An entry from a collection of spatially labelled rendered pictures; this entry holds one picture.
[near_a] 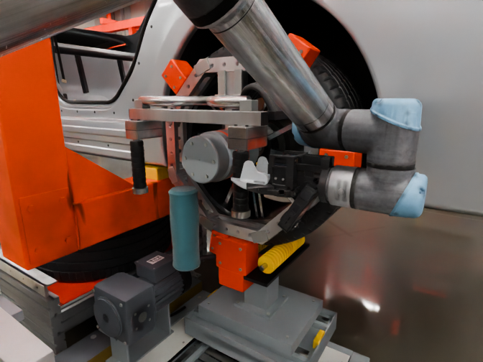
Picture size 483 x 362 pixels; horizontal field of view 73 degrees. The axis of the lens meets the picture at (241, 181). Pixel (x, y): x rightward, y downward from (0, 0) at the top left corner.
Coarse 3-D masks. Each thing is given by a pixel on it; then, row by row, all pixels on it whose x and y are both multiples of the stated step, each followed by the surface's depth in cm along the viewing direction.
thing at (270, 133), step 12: (216, 84) 106; (204, 108) 115; (216, 108) 110; (264, 108) 100; (192, 132) 116; (204, 132) 122; (276, 132) 99; (276, 144) 104; (264, 156) 108; (228, 180) 128; (204, 192) 118; (216, 192) 119; (228, 192) 114; (252, 192) 108; (216, 204) 116; (228, 204) 116; (252, 204) 122; (264, 204) 109; (276, 204) 124; (288, 204) 121; (252, 216) 111; (264, 216) 108
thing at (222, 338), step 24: (192, 312) 132; (336, 312) 131; (192, 336) 128; (216, 336) 120; (240, 336) 121; (312, 336) 121; (240, 360) 116; (264, 360) 110; (288, 360) 110; (312, 360) 110
